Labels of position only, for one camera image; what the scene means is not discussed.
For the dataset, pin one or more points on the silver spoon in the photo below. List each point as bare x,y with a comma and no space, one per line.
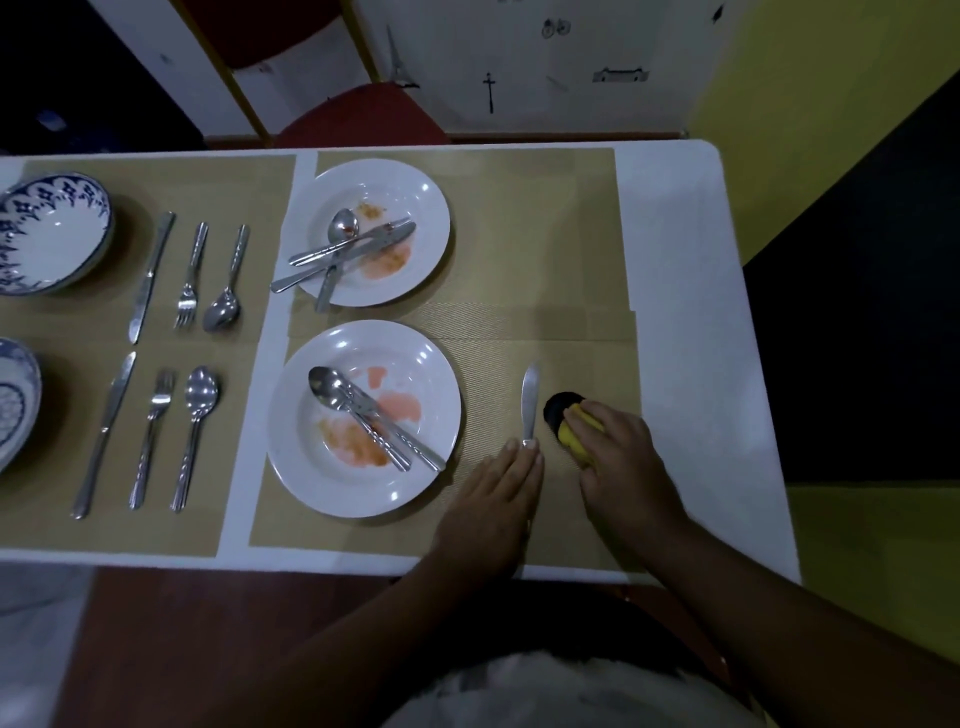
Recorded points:
220,311
326,384
343,223
201,391

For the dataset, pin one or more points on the person's right hand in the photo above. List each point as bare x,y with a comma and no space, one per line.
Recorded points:
630,480

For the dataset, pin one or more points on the person's white shirt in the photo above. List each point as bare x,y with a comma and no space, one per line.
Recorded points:
562,697

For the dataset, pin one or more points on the silver fork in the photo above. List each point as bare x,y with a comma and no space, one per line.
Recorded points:
154,420
330,250
420,448
187,296

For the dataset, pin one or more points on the person's left fingers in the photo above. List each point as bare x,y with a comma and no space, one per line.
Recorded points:
514,472

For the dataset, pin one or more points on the person's right fingers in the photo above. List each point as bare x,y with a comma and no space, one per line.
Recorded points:
613,429

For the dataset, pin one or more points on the tan woven placemat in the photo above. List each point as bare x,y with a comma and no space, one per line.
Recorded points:
45,525
262,187
525,225
577,517

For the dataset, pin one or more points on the person's left hand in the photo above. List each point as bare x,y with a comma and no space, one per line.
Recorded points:
487,517

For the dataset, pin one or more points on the person's left forearm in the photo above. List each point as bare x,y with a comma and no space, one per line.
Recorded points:
360,652

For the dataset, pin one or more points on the yellow and black sponge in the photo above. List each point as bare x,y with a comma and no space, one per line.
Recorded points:
574,431

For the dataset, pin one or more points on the red chair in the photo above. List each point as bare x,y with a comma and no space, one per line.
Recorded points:
360,116

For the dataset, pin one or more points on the silver table knife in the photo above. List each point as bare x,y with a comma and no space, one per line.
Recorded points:
530,405
390,236
146,285
105,431

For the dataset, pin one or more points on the person's right forearm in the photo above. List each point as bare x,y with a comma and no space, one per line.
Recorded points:
787,637

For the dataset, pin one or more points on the blue patterned white bowl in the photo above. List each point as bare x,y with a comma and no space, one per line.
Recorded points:
15,405
49,232

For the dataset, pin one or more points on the white plate with orange stains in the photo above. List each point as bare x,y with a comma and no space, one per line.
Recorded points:
352,457
390,195

